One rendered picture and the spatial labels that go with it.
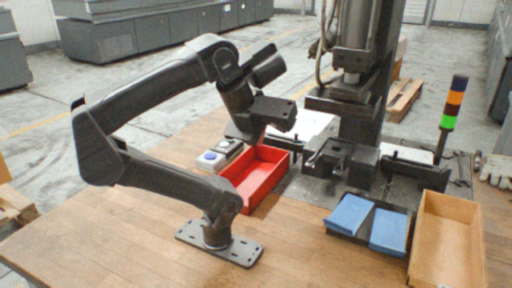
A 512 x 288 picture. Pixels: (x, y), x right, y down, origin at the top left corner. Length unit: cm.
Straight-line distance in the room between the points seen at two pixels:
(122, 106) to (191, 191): 21
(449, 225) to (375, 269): 25
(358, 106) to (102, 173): 60
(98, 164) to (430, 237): 71
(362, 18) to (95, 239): 78
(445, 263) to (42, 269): 83
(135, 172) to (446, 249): 66
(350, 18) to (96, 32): 509
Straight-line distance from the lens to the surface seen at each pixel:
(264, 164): 104
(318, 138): 103
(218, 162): 102
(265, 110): 61
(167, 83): 55
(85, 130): 53
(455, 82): 103
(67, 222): 95
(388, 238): 82
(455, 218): 95
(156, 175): 61
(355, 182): 97
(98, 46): 575
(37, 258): 89
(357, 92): 85
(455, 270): 83
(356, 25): 84
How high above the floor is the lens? 146
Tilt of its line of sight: 28 degrees down
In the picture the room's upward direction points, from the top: straight up
